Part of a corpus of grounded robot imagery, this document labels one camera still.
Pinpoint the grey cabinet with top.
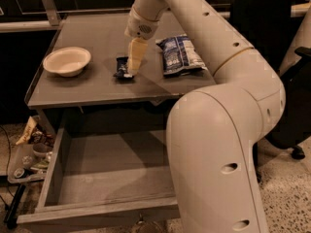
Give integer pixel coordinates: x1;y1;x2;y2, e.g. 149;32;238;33
25;12;215;132

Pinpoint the blue white chip bag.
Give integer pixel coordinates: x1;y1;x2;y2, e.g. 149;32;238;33
155;34;207;77

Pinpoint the metal rail bracket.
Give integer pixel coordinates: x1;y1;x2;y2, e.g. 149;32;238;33
42;0;61;26

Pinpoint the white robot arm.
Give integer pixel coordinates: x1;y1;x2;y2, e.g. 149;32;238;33
126;0;286;233

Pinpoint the open grey top drawer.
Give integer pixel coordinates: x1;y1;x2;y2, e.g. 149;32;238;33
17;126;181;233

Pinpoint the clear plastic snack bin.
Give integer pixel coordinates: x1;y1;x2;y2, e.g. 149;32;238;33
8;116;55;183

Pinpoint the yellow snack bag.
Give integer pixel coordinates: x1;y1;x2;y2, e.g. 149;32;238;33
16;116;37;146

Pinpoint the dark blue rxbar wrapper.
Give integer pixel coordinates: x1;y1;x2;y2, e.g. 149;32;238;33
114;56;134;80

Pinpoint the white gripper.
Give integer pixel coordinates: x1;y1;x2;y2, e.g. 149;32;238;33
124;7;159;76

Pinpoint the black office chair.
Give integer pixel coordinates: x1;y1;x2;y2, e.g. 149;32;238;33
229;0;311;159

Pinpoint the white paper bowl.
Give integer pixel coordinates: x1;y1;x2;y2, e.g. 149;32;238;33
43;47;91;77

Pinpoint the metal drawer handle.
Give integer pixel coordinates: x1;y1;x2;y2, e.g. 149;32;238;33
131;214;162;233

